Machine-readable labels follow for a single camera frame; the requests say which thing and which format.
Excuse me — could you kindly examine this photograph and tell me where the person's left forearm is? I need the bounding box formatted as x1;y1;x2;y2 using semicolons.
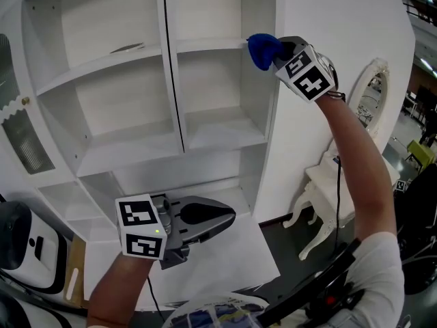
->
87;251;154;328

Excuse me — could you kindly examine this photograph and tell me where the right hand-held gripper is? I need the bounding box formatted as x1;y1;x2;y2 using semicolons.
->
271;36;339;104

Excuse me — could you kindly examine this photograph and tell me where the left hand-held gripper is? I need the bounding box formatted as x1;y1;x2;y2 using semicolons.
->
115;192;237;271

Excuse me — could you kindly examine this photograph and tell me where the person's white printed shirt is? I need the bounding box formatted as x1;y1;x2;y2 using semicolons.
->
170;230;406;328

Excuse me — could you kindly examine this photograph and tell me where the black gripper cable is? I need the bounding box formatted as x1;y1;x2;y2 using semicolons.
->
334;155;342;252
146;275;165;320

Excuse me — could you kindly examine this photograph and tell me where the white shelf cabinet desk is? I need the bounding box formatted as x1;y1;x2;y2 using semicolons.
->
20;0;284;242

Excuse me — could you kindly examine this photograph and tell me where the blue wiping cloth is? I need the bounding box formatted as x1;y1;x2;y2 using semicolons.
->
246;33;285;72

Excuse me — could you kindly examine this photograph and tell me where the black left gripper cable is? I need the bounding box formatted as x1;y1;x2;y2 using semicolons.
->
146;275;165;320

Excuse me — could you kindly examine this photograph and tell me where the oval mirror with cream frame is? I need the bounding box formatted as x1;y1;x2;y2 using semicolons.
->
348;58;390;139

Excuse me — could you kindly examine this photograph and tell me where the black chest rig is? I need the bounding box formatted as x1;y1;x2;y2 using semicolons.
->
262;239;366;328

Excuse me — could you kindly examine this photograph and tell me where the white ribbed glass cabinet door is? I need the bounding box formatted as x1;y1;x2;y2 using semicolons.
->
0;29;74;187

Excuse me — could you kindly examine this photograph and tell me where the yellow-green stool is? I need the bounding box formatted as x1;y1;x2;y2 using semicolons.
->
406;140;431;169

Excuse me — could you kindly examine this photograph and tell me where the flat grey sheet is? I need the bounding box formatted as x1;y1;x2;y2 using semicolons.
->
109;42;146;54

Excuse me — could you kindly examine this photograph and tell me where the brown cardboard box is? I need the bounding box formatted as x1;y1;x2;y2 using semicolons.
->
64;234;88;300

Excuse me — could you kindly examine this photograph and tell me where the person's right forearm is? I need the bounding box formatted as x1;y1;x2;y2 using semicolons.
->
313;92;399;252

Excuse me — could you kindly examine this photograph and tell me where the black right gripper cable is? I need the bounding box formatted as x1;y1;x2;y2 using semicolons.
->
334;155;342;252

